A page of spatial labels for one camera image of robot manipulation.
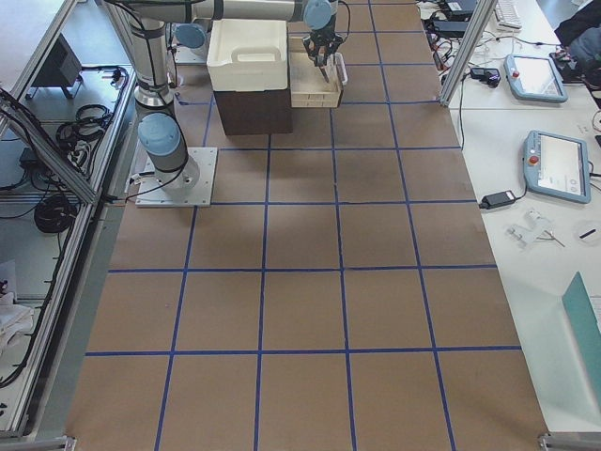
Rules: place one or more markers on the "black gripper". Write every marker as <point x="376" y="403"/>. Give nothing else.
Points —
<point x="321" y="38"/>

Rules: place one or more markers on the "wooden drawer with white handle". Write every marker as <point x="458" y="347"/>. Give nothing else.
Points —
<point x="307" y="86"/>

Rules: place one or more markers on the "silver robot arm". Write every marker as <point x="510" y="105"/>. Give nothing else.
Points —
<point x="191" y="43"/>
<point x="152" y="52"/>

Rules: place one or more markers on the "white plastic bin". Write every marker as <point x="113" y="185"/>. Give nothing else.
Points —
<point x="248" y="55"/>

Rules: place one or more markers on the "dark brown wooden cabinet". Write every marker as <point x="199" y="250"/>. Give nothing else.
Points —
<point x="255" y="112"/>

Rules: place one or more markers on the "white keyboard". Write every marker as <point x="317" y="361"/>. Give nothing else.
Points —
<point x="506" y="15"/>

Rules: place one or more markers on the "blue teach pendant far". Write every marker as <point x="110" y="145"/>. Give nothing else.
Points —
<point x="534" y="78"/>

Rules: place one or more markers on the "blue teach pendant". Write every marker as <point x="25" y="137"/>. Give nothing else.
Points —
<point x="534" y="78"/>
<point x="557" y="166"/>

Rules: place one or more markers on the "black power adapter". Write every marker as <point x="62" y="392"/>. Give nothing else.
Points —
<point x="497" y="200"/>

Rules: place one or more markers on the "black monitor on floor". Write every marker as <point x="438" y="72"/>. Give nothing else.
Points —
<point x="61" y="68"/>

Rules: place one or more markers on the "blue teach pendant near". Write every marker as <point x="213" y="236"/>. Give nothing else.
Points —
<point x="557" y="166"/>

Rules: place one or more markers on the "teal laptop lid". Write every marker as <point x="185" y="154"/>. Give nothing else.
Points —
<point x="585" y="326"/>

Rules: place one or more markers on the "white crumpled cloth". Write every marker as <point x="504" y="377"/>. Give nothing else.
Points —
<point x="16" y="319"/>

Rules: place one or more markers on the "aluminium frame post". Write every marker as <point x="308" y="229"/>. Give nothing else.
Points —
<point x="475" y="30"/>

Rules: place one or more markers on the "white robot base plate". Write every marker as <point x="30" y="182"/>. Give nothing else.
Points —
<point x="192" y="188"/>

